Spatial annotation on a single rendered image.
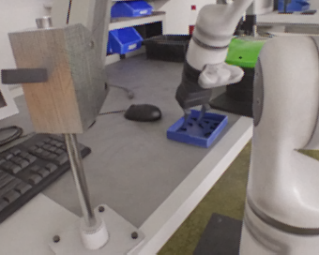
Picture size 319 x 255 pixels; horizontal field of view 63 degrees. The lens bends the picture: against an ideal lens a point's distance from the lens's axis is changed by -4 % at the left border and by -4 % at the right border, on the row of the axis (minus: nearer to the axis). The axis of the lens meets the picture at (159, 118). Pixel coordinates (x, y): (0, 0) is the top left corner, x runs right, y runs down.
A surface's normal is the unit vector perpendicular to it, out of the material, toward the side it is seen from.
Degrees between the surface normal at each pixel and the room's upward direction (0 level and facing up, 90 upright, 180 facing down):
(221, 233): 0
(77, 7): 52
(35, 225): 0
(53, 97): 90
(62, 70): 90
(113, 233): 0
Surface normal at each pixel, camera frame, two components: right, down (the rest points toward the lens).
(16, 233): -0.07, -0.90
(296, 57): -0.22, -0.47
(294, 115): -0.25, 0.38
